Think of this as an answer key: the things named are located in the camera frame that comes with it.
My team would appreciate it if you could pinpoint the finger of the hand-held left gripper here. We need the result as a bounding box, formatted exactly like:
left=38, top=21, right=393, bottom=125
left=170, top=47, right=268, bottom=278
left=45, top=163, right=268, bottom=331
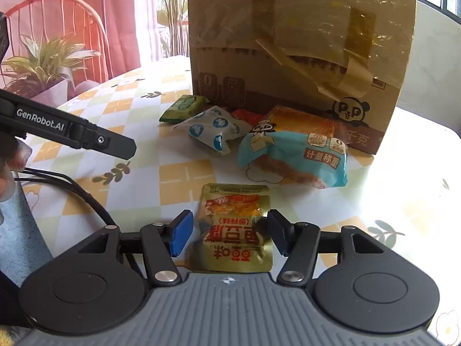
left=0, top=12, right=10, bottom=59
left=72, top=121, right=137, bottom=159

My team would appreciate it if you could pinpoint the small green snack packet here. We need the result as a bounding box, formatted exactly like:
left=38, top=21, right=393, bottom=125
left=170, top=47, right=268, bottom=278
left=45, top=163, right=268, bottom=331
left=159, top=94, right=210, bottom=124

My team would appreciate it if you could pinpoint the gold snack packet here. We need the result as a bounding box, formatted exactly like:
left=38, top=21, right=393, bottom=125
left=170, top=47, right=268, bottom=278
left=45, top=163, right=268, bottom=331
left=190, top=184, right=273, bottom=272

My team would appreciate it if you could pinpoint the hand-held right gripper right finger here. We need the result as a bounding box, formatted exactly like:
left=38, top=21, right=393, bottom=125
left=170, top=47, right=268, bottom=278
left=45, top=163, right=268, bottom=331
left=267, top=209, right=383, bottom=286

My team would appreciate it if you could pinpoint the black cable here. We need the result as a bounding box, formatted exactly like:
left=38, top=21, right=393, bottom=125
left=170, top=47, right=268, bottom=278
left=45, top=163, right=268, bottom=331
left=14, top=171, right=119, bottom=226
left=16, top=178, right=114, bottom=227

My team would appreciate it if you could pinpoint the orange bread packet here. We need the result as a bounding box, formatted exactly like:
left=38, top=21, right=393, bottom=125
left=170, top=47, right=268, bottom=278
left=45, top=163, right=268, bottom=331
left=257, top=105, right=337, bottom=141

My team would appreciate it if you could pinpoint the brown cardboard box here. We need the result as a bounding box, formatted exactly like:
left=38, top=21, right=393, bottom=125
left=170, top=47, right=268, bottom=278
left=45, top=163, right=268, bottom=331
left=187, top=0, right=417, bottom=156

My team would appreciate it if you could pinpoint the red snack packet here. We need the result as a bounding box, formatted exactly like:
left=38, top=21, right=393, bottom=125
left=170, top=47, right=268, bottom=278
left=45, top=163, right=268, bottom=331
left=230, top=108, right=267, bottom=127

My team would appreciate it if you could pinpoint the person's left hand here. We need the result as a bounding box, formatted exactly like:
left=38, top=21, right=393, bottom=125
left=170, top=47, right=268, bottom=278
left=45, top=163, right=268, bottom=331
left=0, top=133, right=32, bottom=203

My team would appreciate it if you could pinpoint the printed backdrop cloth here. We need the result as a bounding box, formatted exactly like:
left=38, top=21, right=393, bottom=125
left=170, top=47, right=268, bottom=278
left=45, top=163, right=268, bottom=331
left=0, top=0, right=191, bottom=107

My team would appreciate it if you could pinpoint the white blue-dotted snack packet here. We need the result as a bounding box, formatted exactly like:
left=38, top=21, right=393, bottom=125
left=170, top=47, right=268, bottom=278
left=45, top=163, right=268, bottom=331
left=175, top=105, right=253, bottom=155

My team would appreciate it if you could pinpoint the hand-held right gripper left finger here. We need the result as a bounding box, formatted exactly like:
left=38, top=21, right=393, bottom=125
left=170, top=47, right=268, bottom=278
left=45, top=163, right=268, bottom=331
left=77, top=209, right=194, bottom=286

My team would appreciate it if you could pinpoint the light blue snack packet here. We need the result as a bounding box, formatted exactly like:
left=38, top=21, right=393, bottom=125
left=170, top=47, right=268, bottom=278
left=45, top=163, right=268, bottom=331
left=236, top=121, right=349, bottom=189

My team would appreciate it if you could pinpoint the clear plastic box liner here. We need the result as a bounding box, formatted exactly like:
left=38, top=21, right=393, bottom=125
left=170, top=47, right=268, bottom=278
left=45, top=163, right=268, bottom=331
left=187, top=0, right=417, bottom=101

